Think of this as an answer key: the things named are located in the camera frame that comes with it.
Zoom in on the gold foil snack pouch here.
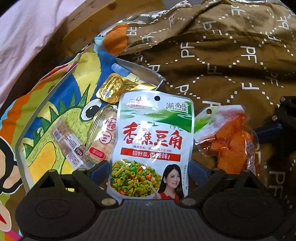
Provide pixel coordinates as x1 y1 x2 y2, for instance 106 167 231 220
96 73 157 104

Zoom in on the silver metal tray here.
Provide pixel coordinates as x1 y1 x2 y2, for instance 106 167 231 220
15 52 164 192

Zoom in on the pink quilt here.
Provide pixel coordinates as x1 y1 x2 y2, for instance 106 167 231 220
1 0 83 104

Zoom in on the orange spicy snack packet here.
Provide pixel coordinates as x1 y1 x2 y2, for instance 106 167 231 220
194 104 260 175

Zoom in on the brown crispy snack bar packet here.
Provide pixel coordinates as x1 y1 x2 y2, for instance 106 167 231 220
51 118 85 169

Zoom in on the puffed rice cake packet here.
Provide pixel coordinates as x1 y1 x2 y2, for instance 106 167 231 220
85 104 117 164

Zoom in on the white green bean snack pouch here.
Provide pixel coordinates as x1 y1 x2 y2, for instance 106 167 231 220
107 90 194 202

